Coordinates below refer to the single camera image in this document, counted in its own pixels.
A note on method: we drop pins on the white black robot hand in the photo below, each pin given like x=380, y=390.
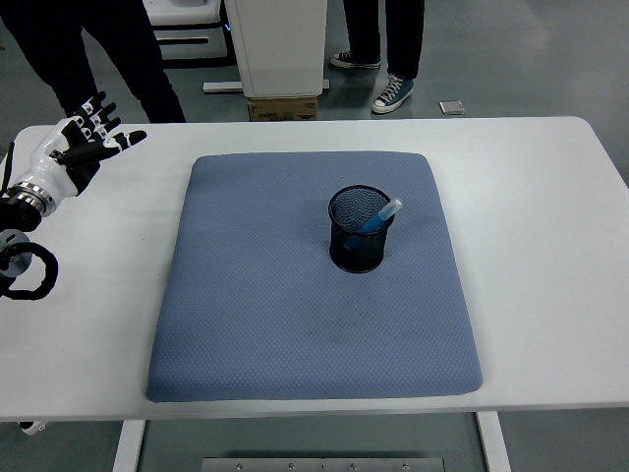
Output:
x=54, y=167

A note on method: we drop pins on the blue marker with clear cap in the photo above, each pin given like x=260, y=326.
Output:
x=383, y=216

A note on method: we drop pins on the white black mobile robot base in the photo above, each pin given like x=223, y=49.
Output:
x=196, y=39

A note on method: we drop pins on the black mesh pen holder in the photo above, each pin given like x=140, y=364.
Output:
x=359, y=255

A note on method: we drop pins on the white floor bar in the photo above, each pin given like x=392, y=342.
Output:
x=221, y=87

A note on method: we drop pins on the brown cardboard box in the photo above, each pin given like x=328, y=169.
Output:
x=280, y=109

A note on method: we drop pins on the small white black object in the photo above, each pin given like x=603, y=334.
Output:
x=33, y=428

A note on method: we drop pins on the white table leg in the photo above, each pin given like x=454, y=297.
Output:
x=494, y=442
x=129, y=447

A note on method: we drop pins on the blue-grey textured mat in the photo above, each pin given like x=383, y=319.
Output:
x=295, y=334

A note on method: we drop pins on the person with blue sneakers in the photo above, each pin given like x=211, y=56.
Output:
x=393, y=34

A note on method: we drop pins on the grey metal floor plate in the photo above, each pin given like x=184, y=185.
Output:
x=451, y=107

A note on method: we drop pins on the white machine pedestal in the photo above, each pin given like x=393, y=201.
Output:
x=280, y=49

